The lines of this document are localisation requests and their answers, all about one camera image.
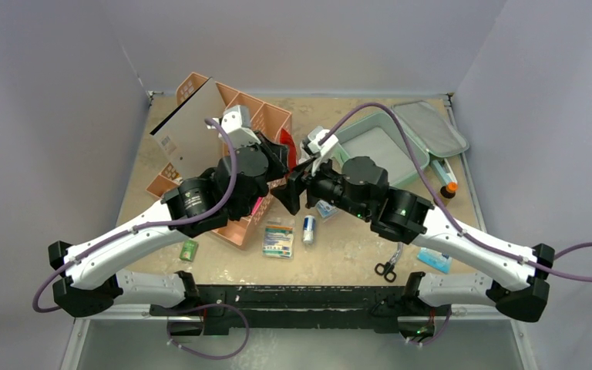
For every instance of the pink marker pen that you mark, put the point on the pink marker pen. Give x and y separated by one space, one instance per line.
256 206

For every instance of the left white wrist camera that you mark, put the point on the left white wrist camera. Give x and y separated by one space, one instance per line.
236 123

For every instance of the black table front rail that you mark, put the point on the black table front rail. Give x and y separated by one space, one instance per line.
406 310

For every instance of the mint green storage case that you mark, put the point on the mint green storage case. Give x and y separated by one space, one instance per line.
430 133

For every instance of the pink plastic desk organizer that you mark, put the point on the pink plastic desk organizer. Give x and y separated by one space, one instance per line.
265 117

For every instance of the brown bottle orange cap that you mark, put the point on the brown bottle orange cap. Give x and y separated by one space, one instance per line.
449 190

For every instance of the white gauze pad packet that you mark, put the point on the white gauze pad packet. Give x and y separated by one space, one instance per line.
309 149

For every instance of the grey folder board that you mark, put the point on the grey folder board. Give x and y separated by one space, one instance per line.
183 136

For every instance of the blue white bandage roll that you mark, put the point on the blue white bandage roll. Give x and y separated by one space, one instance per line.
308 230

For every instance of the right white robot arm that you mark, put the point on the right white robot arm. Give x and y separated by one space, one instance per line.
505 277

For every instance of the green orange dressing packet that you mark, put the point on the green orange dressing packet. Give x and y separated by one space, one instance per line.
278 238

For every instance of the alcohol wipes bag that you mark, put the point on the alcohol wipes bag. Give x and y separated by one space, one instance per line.
325 210

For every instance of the blue wipes packet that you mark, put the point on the blue wipes packet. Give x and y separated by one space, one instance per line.
437 260

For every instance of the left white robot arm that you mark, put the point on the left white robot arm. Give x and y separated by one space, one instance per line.
92 276

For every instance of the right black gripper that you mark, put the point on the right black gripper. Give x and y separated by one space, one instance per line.
307 180

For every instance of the red first aid pouch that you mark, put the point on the red first aid pouch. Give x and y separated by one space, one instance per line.
286 139

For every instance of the black handled scissors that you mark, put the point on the black handled scissors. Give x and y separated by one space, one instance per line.
387 270

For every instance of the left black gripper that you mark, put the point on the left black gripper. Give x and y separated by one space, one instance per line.
277 154

